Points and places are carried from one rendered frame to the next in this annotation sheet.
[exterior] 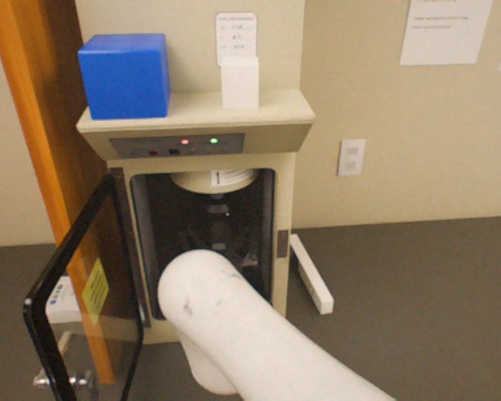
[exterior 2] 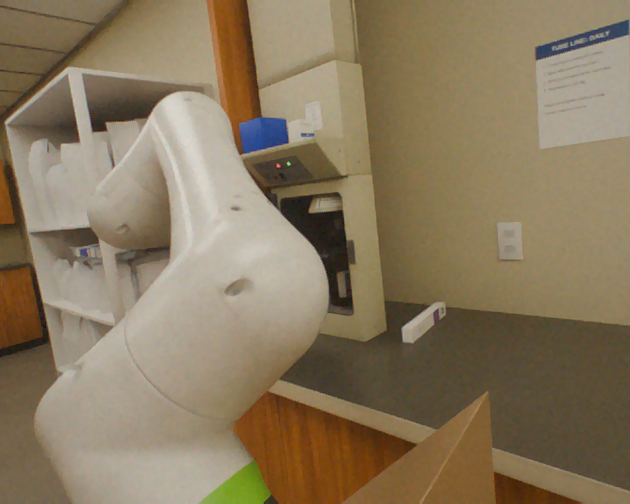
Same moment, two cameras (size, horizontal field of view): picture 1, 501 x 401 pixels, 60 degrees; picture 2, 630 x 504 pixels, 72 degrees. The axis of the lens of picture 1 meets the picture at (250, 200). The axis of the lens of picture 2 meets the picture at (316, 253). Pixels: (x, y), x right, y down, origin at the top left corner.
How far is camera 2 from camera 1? 1.00 m
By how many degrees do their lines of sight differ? 52
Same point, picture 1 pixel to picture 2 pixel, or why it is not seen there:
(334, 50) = (477, 144)
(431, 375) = (432, 383)
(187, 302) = not seen: hidden behind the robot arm
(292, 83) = (339, 134)
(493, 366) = (499, 397)
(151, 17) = (283, 113)
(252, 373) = not seen: hidden behind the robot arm
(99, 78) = (244, 134)
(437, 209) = not seen: outside the picture
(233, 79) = (291, 128)
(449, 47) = (591, 124)
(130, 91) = (252, 138)
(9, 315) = not seen: hidden behind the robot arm
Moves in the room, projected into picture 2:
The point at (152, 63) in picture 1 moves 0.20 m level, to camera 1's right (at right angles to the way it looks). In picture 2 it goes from (258, 123) to (302, 107)
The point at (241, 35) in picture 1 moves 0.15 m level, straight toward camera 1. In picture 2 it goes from (315, 113) to (271, 111)
